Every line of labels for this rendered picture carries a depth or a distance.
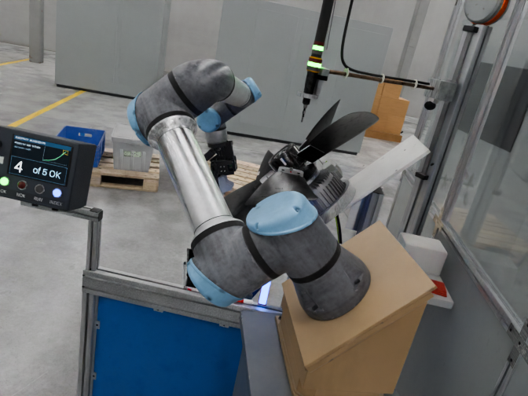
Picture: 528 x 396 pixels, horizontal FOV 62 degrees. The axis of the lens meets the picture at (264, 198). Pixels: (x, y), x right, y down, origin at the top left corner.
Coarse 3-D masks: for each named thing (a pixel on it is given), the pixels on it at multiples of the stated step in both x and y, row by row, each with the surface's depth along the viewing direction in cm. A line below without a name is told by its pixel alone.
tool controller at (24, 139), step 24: (0, 144) 118; (24, 144) 119; (48, 144) 118; (72, 144) 118; (0, 168) 120; (48, 168) 119; (72, 168) 118; (0, 192) 120; (24, 192) 120; (48, 192) 119; (72, 192) 120
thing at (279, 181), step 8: (272, 176) 149; (280, 176) 148; (288, 176) 149; (296, 176) 151; (264, 184) 144; (272, 184) 143; (280, 184) 142; (288, 184) 143; (296, 184) 144; (304, 184) 145; (256, 192) 140; (264, 192) 139; (272, 192) 138; (304, 192) 137; (312, 192) 137; (248, 200) 137; (256, 200) 136
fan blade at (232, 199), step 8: (248, 184) 166; (256, 184) 164; (232, 192) 169; (240, 192) 166; (248, 192) 164; (232, 200) 166; (240, 200) 164; (232, 208) 164; (240, 208) 162; (248, 208) 161; (240, 216) 160
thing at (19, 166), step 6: (12, 156) 119; (18, 156) 119; (12, 162) 119; (18, 162) 119; (24, 162) 119; (12, 168) 119; (18, 168) 119; (24, 168) 119; (18, 174) 119; (24, 174) 119
